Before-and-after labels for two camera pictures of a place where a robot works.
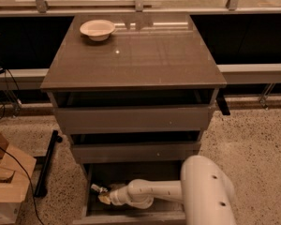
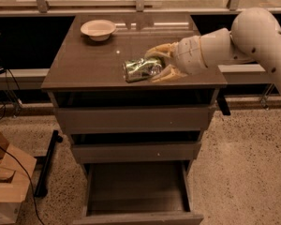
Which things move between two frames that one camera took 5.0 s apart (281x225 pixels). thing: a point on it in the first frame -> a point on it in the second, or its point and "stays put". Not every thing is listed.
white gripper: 116,197 -> 187,54
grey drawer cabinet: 140,100 stays put
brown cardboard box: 11,171 stays put
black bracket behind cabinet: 220,98 stays put
